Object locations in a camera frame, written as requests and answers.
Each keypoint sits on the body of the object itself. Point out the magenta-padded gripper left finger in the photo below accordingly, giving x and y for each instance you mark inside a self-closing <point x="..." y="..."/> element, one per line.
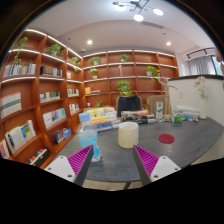
<point x="63" y="168"/>

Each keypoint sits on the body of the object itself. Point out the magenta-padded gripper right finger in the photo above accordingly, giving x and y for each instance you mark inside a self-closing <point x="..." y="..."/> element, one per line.
<point x="160" y="168"/>

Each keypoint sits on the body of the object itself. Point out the flat round red coaster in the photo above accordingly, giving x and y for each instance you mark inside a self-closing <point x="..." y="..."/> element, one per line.
<point x="166" y="138"/>

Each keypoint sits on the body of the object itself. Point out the cream ceramic mug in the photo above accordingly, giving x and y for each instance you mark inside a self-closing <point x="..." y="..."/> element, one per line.
<point x="128" y="135"/>

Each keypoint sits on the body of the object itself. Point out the stack of dark books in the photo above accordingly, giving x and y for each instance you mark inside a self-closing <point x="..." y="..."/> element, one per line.
<point x="138" y="116"/>

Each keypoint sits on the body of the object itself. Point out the tall green white carton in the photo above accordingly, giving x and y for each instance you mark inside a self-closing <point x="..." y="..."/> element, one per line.
<point x="159" y="110"/>

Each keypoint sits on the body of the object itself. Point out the stack of white books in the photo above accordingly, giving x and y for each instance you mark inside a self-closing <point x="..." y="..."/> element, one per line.
<point x="188" y="111"/>

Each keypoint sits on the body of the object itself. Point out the stack of colourful books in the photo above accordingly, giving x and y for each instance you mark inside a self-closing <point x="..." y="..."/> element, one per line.
<point x="103" y="118"/>

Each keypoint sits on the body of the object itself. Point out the tan chair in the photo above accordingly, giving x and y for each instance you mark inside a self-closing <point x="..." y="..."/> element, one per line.
<point x="153" y="101"/>

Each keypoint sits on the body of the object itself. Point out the chair with dark jacket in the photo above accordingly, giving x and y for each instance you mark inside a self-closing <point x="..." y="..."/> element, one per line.
<point x="129" y="104"/>

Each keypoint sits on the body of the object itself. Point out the wooden artist mannequin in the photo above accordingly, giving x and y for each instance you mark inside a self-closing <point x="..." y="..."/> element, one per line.
<point x="165" y="96"/>

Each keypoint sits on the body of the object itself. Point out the white partition with dark top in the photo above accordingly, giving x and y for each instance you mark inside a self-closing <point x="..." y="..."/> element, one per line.
<point x="186" y="91"/>

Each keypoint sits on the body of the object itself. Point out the wooden shelf unit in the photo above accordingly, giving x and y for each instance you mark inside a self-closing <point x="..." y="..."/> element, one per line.
<point x="33" y="86"/>

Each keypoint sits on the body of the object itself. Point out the grey curtain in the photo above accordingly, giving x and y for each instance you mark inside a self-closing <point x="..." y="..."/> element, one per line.
<point x="201" y="65"/>

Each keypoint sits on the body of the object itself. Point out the dark-framed window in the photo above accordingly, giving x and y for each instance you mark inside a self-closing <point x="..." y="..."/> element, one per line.
<point x="218" y="66"/>

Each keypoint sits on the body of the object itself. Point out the recessed ceiling spotlight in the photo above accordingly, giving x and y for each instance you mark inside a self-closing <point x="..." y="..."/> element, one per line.
<point x="168" y="43"/>
<point x="89" y="42"/>

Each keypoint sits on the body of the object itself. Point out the ceiling chandelier lights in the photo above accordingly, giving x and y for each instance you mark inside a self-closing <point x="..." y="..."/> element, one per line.
<point x="138" y="17"/>

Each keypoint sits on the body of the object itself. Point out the black track light rail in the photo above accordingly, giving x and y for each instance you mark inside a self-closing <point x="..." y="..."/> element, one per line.
<point x="200" y="51"/>

